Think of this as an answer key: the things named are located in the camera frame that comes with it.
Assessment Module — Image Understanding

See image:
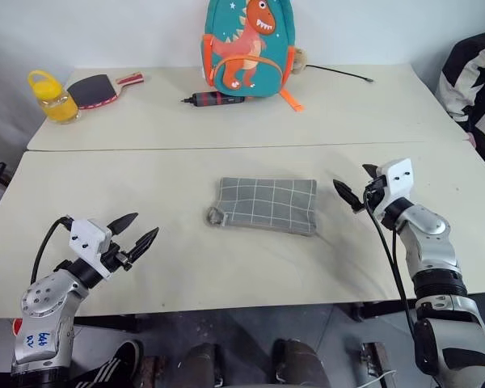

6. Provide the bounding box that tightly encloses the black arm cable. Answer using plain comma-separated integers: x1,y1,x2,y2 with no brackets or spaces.
30,216,74,285
363,188,418,339

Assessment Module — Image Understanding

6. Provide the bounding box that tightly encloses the black red electric screwdriver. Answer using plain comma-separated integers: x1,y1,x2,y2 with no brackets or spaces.
180,91,247,109

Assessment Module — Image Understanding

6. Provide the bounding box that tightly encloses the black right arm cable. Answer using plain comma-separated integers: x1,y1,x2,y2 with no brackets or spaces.
363,188,418,339

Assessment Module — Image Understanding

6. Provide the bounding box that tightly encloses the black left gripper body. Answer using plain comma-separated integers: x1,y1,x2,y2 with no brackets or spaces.
100,241,135,273

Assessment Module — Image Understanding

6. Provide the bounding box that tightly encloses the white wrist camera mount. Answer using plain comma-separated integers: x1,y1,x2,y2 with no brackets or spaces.
373,158,414,215
69,218,113,280

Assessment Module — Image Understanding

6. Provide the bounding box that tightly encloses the teal dinosaur backpack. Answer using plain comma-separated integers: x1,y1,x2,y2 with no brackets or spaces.
201,0,306,113

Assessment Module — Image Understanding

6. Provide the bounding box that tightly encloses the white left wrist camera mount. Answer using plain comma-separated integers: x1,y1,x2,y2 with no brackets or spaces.
69,218,113,280

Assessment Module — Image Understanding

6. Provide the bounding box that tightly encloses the thin black cable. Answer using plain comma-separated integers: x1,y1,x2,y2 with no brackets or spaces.
306,63,376,85

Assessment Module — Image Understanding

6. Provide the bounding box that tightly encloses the dark rounded shape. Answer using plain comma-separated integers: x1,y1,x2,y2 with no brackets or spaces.
272,338,331,388
183,342,224,388

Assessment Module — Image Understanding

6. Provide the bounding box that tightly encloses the black red table tennis paddle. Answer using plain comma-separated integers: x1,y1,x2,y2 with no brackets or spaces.
66,71,146,111

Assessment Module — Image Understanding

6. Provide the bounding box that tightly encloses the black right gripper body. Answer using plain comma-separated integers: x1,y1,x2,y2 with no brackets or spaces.
362,174,388,213

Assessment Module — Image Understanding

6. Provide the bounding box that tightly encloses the brown furry pompom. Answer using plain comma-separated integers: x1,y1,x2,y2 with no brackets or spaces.
290,48,311,75

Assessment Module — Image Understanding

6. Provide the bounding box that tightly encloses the black shoe with white stripes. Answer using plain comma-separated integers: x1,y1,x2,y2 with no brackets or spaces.
74,339,143,388

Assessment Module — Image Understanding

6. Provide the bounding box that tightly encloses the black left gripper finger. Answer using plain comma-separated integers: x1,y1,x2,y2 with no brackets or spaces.
127,226,160,264
107,212,140,236

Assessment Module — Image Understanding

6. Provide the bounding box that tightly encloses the grey checked pouch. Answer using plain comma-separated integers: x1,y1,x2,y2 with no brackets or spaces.
204,176,318,238

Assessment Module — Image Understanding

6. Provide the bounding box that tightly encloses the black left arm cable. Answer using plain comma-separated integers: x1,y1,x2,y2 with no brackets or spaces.
30,216,74,285

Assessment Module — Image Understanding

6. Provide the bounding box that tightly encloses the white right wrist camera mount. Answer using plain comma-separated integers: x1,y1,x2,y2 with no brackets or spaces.
373,158,414,215

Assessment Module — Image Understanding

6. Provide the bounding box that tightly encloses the black and white jacket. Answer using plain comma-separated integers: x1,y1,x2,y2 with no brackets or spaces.
435,28,485,179

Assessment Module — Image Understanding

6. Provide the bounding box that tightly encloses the yellow lidded plastic jar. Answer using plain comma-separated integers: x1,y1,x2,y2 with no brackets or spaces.
27,70,82,125

